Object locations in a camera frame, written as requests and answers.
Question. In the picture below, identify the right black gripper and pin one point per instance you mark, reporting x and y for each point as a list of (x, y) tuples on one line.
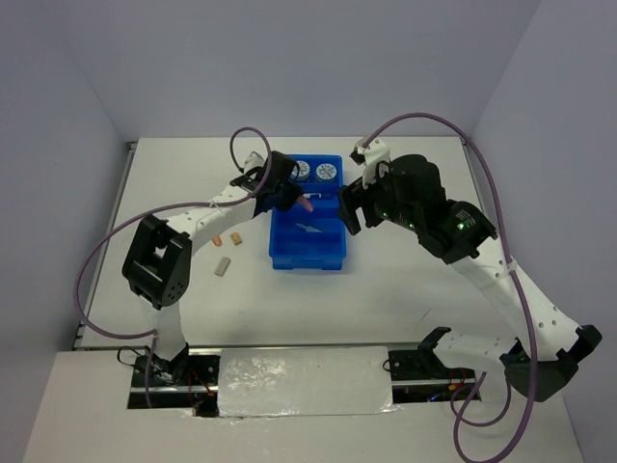
[(354, 195)]

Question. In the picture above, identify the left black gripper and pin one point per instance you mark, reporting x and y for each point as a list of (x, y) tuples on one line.
[(293, 192)]

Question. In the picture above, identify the blue plastic cap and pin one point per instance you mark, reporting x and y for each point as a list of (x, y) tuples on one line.
[(307, 228)]

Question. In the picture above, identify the yellow eraser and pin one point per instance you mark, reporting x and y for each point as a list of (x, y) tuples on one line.
[(236, 238)]

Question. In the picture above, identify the orange plastic cap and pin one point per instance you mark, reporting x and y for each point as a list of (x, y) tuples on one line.
[(218, 240)]

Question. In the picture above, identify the grey eraser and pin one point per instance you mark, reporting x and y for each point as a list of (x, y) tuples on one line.
[(222, 267)]

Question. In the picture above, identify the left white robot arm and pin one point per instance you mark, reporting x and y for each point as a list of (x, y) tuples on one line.
[(158, 263)]

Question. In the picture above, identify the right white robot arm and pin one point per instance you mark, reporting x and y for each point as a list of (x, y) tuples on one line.
[(547, 346)]

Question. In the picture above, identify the blue compartment tray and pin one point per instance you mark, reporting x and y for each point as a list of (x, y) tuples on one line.
[(291, 248)]

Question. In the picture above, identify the silver foil plate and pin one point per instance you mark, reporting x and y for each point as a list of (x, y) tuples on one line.
[(329, 381)]

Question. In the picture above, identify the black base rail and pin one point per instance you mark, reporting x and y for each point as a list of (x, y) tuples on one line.
[(197, 393)]

